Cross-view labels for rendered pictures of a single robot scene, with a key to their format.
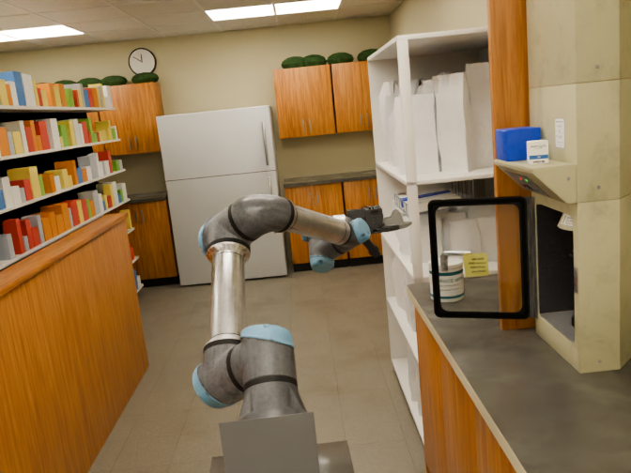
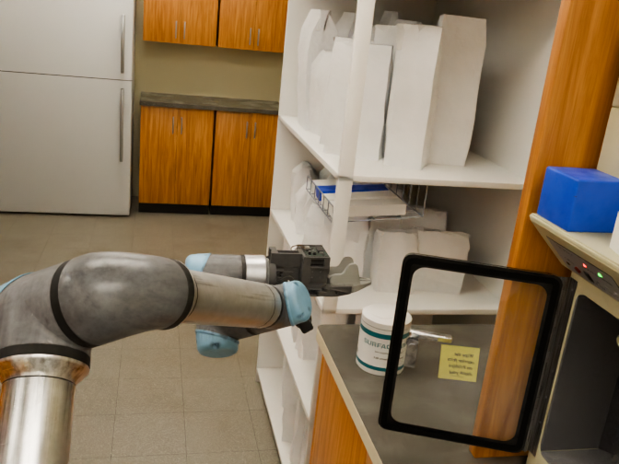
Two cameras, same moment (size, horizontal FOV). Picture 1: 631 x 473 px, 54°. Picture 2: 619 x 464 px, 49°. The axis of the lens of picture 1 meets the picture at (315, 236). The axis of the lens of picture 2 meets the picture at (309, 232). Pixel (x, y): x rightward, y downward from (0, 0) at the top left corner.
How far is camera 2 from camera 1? 84 cm
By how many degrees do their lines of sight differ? 14
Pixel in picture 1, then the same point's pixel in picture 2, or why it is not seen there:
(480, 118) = (447, 96)
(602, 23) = not seen: outside the picture
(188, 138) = (16, 16)
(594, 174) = not seen: outside the picture
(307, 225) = (212, 313)
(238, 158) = (83, 55)
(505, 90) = (568, 99)
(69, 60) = not seen: outside the picture
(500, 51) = (577, 32)
